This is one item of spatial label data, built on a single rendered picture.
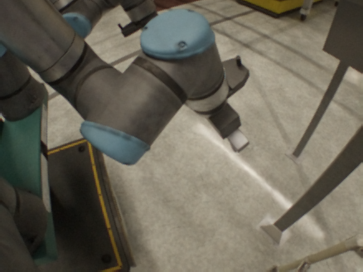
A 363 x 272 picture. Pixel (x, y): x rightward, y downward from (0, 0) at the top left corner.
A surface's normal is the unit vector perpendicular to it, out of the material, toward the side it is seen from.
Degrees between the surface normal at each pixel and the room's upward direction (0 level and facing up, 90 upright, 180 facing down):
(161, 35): 19
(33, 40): 95
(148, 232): 0
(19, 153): 0
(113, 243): 0
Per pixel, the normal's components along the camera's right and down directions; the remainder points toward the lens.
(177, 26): -0.26, -0.43
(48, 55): 0.54, 0.69
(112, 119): -0.07, -0.18
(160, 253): -0.03, -0.65
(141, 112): 0.34, 0.15
